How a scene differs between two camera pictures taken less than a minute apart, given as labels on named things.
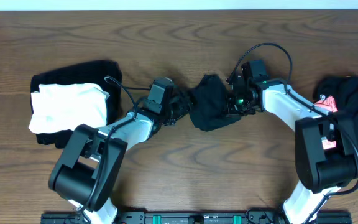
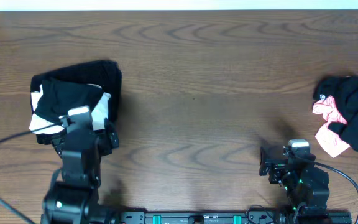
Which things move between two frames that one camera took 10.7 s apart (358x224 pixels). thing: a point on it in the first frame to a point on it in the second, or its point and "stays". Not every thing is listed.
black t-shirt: (208, 104) to (58, 98)
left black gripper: (182, 104) to (110, 137)
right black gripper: (232, 104) to (268, 157)
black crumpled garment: (356, 99) stays
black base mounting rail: (194, 217) stays
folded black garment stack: (105, 74) stays
